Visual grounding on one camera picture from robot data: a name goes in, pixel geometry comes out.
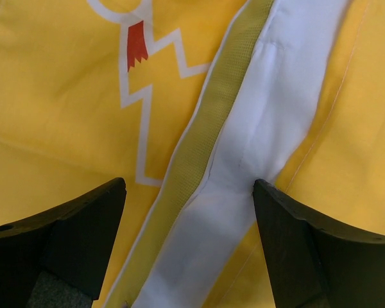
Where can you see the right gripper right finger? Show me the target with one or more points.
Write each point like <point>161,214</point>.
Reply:
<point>314,260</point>

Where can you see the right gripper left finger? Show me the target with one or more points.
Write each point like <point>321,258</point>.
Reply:
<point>59,257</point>

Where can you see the yellow pikachu pillowcase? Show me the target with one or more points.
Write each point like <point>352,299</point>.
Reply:
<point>91,91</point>

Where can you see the white pillow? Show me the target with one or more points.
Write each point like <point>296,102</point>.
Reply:
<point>256,106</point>

